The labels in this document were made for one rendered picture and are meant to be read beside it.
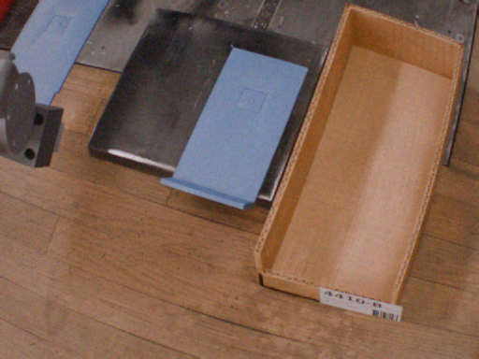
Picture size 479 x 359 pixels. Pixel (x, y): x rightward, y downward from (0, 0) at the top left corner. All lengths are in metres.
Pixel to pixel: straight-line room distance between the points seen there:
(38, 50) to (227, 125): 0.19
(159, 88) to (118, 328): 0.22
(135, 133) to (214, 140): 0.07
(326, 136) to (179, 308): 0.19
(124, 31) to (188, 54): 0.09
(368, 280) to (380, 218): 0.06
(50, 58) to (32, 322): 0.24
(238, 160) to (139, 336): 0.17
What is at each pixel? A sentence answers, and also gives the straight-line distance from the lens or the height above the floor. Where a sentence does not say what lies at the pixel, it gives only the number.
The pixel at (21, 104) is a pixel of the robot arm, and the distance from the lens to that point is 0.71.
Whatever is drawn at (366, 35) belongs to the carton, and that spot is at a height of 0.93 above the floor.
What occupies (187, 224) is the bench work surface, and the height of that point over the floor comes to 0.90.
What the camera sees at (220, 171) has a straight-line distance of 0.93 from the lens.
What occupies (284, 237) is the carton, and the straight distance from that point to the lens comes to 0.92.
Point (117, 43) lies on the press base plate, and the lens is 1.04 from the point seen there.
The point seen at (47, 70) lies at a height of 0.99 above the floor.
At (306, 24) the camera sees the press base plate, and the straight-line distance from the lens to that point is 1.03.
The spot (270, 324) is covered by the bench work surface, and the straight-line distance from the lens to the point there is 0.89.
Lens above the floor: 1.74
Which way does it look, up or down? 63 degrees down
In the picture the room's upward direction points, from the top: 10 degrees counter-clockwise
